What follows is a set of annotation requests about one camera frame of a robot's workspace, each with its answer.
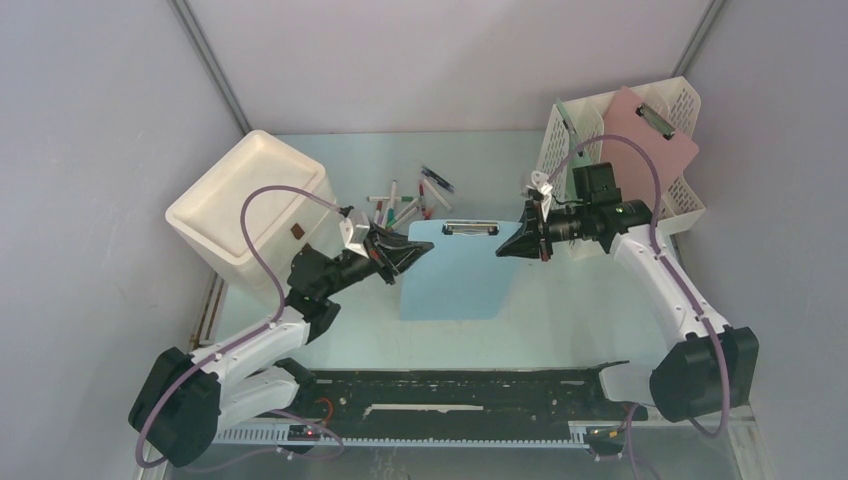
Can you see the white marker teal tip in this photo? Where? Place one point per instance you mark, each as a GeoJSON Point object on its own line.
{"type": "Point", "coordinates": [393, 192]}

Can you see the blue clipboard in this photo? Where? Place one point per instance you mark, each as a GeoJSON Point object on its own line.
{"type": "Point", "coordinates": [461, 277]}

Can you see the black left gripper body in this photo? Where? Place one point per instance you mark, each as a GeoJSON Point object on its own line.
{"type": "Point", "coordinates": [375, 250]}

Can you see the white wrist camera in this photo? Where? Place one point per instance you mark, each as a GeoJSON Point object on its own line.
{"type": "Point", "coordinates": [355, 227]}
{"type": "Point", "coordinates": [538, 188]}

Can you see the white marker green tip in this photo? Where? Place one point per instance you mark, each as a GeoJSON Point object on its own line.
{"type": "Point", "coordinates": [412, 204]}

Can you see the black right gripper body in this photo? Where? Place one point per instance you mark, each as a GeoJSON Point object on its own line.
{"type": "Point", "coordinates": [566, 226]}

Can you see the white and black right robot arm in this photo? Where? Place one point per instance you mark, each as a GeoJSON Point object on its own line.
{"type": "Point", "coordinates": [709, 366]}

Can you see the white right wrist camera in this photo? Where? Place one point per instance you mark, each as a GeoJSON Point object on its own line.
{"type": "Point", "coordinates": [538, 188]}

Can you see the pink clipboard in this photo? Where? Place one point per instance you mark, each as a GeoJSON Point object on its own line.
{"type": "Point", "coordinates": [646, 121]}

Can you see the white perforated file organizer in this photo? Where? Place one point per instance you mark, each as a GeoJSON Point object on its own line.
{"type": "Point", "coordinates": [680, 207]}

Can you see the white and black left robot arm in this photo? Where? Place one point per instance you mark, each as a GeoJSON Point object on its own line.
{"type": "Point", "coordinates": [188, 398]}

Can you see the white drawer cabinet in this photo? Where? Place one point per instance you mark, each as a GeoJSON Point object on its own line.
{"type": "Point", "coordinates": [263, 201]}

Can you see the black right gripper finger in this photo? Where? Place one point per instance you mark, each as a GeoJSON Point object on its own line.
{"type": "Point", "coordinates": [524, 243]}
{"type": "Point", "coordinates": [533, 219]}

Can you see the white marker brown tip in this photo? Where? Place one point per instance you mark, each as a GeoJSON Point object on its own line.
{"type": "Point", "coordinates": [405, 218]}

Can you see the white marker green cap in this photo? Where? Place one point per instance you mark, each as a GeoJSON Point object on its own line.
{"type": "Point", "coordinates": [384, 199]}

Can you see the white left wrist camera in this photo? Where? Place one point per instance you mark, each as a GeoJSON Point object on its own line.
{"type": "Point", "coordinates": [355, 227]}

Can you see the white chalk stick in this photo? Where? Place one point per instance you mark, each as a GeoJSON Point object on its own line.
{"type": "Point", "coordinates": [439, 197]}

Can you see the green clipboard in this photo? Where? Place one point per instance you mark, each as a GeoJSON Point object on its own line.
{"type": "Point", "coordinates": [579, 119]}

